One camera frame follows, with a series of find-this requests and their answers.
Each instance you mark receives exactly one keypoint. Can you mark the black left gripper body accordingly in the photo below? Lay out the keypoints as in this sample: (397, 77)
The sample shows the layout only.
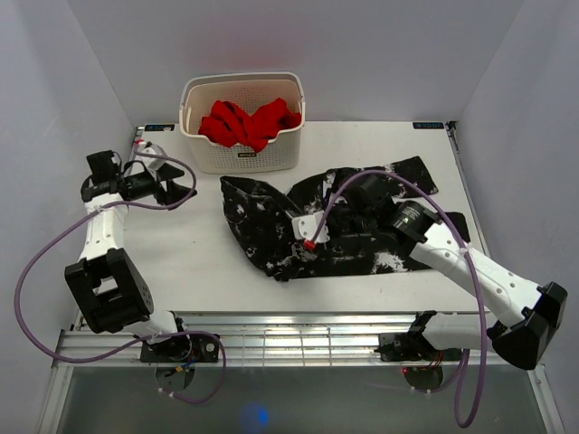
(163, 197)

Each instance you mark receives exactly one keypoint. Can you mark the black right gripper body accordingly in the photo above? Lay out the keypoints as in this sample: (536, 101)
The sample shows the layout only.
(343, 223)

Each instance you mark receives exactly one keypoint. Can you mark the black white patterned trousers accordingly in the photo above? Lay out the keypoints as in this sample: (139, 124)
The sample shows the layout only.
(259, 217)

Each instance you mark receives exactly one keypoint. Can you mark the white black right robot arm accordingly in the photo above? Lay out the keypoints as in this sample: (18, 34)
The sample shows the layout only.
(517, 317)

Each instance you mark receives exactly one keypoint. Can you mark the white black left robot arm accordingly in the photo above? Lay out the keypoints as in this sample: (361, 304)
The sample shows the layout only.
(109, 290)

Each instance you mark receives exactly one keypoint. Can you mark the red crumpled garment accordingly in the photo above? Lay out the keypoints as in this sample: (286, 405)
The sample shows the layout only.
(229, 125)

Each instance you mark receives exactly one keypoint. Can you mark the cream perforated plastic basket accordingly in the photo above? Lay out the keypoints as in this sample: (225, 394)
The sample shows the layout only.
(249, 91)

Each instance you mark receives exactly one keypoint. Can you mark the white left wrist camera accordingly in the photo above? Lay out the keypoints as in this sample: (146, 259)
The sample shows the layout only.
(150, 155)

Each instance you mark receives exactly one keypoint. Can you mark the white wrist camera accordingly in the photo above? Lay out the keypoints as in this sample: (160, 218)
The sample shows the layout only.
(310, 229)
(150, 155)

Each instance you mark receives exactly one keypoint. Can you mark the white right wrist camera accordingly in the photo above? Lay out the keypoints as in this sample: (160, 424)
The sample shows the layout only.
(310, 229)

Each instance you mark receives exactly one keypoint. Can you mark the aluminium rail frame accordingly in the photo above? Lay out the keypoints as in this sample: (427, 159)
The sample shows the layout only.
(262, 341)

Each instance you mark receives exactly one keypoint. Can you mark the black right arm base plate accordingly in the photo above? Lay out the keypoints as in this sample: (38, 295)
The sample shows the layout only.
(412, 348)

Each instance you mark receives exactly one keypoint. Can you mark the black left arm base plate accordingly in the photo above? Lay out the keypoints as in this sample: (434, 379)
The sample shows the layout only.
(196, 348)

